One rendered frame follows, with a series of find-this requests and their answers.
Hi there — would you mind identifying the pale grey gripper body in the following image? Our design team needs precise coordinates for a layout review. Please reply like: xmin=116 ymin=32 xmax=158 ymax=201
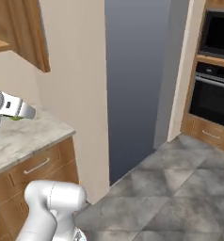
xmin=17 ymin=98 xmax=37 ymax=121

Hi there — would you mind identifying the wooden oven tower cabinet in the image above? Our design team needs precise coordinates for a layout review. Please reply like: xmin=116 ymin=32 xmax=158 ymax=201
xmin=179 ymin=0 xmax=224 ymax=154

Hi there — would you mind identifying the green round object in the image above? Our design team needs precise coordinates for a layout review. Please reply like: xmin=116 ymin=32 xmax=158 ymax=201
xmin=8 ymin=115 xmax=24 ymax=122

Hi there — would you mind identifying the wooden drawer front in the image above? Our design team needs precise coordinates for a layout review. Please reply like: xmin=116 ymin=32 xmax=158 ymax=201
xmin=6 ymin=143 xmax=63 ymax=187

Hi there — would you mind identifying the black built-in oven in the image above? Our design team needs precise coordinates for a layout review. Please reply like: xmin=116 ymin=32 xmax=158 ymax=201
xmin=188 ymin=60 xmax=224 ymax=130

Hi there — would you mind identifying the black microwave oven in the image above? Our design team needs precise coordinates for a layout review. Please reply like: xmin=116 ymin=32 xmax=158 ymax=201
xmin=198 ymin=8 xmax=224 ymax=61

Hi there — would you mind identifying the silver drawer handle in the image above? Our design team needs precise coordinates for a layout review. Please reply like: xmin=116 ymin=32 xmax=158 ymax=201
xmin=23 ymin=156 xmax=51 ymax=176

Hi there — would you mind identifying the wooden wall cabinet door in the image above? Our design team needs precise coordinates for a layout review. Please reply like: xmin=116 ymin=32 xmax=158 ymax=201
xmin=10 ymin=0 xmax=52 ymax=73

